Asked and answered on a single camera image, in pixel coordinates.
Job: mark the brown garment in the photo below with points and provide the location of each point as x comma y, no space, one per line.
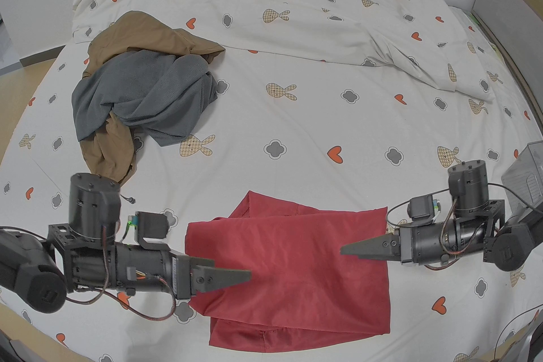
140,29

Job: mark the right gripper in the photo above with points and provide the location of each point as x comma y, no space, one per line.
428,243

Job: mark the red shirt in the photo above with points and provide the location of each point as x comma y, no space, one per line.
305,267

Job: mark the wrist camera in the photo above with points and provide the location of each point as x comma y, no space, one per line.
420,207
152,224

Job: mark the grey garment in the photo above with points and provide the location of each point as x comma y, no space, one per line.
148,93

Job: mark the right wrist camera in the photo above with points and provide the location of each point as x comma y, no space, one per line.
420,207

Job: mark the bed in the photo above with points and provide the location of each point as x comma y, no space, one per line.
318,127

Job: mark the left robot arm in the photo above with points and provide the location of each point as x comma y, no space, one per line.
91,207

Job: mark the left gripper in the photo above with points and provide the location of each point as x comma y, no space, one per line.
148,267

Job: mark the white printed quilt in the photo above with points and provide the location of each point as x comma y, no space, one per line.
297,25

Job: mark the clear plastic box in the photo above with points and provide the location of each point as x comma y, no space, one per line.
524,169

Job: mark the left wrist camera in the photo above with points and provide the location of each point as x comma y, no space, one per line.
152,224

